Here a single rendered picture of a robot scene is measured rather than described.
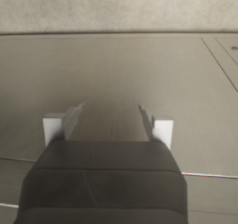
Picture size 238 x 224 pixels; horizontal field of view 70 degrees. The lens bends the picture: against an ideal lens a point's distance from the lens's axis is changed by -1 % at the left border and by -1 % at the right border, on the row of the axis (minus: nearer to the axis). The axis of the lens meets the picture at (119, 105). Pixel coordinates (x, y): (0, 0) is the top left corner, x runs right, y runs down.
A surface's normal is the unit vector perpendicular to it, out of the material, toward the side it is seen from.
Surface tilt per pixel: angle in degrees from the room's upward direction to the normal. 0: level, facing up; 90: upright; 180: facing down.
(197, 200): 90
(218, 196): 90
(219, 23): 0
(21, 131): 90
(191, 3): 0
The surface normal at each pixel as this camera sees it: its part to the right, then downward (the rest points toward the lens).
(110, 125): -0.04, -0.76
